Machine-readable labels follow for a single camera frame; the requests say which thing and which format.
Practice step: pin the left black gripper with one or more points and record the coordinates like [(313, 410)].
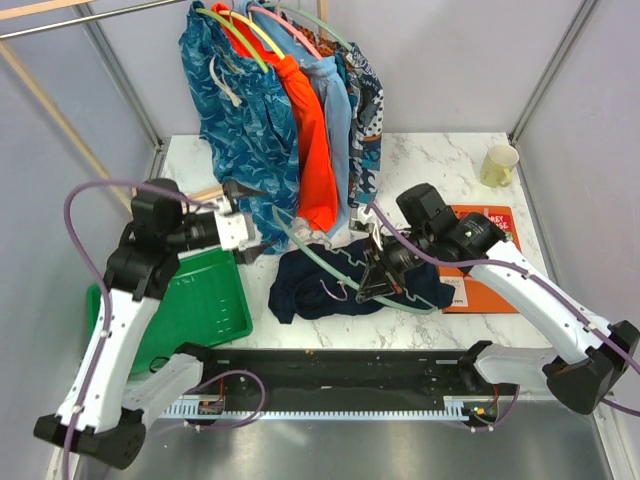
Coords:
[(233, 191)]

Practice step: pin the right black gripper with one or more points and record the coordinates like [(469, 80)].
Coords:
[(381, 276)]

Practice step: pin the navy blue shorts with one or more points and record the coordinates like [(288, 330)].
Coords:
[(302, 288)]

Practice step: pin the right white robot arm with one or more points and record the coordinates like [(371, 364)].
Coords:
[(587, 354)]

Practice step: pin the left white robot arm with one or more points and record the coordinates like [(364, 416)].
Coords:
[(101, 418)]

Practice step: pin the orange hanging shorts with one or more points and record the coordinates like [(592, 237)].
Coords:
[(317, 190)]

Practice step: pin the blue patterned hanging shorts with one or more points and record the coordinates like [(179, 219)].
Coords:
[(247, 119)]

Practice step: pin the yellow hanger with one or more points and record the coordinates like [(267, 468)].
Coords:
[(258, 31)]

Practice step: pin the light blue hanging shorts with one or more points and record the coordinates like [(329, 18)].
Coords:
[(332, 95)]

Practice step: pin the patterned grey orange shorts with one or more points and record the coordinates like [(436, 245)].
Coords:
[(366, 96)]

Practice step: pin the lime green hanger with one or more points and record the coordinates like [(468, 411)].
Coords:
[(237, 34)]

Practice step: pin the pink hanger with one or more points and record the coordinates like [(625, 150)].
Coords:
[(286, 36)]

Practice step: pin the mint green loaded hanger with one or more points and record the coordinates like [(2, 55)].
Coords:
[(319, 19)]

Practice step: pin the orange notebook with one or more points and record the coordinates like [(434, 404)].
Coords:
[(470, 296)]

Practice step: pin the green plastic tray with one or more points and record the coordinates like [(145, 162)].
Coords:
[(205, 304)]

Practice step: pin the red green children's book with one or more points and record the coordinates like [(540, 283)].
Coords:
[(503, 220)]

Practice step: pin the pale yellow mug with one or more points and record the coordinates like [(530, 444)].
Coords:
[(498, 165)]

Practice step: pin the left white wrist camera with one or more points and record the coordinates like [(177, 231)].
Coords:
[(235, 230)]

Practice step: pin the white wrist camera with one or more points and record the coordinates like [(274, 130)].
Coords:
[(363, 219), (235, 230)]

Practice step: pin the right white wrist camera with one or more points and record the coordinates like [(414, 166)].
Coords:
[(363, 219)]

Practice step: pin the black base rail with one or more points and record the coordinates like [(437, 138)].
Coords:
[(297, 379)]

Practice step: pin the white slotted cable duct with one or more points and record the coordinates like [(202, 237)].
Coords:
[(193, 408)]

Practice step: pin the metal clothes rail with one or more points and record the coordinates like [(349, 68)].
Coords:
[(89, 19)]

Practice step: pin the wooden clothes rack frame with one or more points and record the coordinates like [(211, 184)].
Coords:
[(46, 101)]

